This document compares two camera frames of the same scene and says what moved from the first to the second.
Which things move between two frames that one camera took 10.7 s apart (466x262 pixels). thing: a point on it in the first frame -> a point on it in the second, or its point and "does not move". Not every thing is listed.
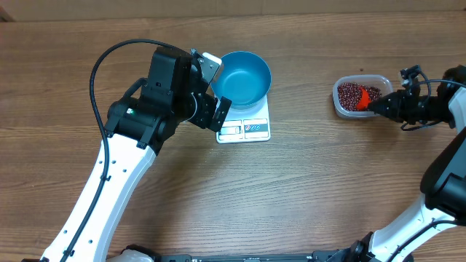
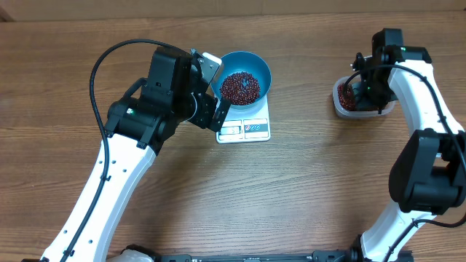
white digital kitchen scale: [245, 126] does not move
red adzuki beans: [349, 94] -> [240, 88]
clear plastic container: [383, 83] does not move
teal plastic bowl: [242, 77] does not move
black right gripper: [397, 108] -> [366, 93]
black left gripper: [210, 110] does not move
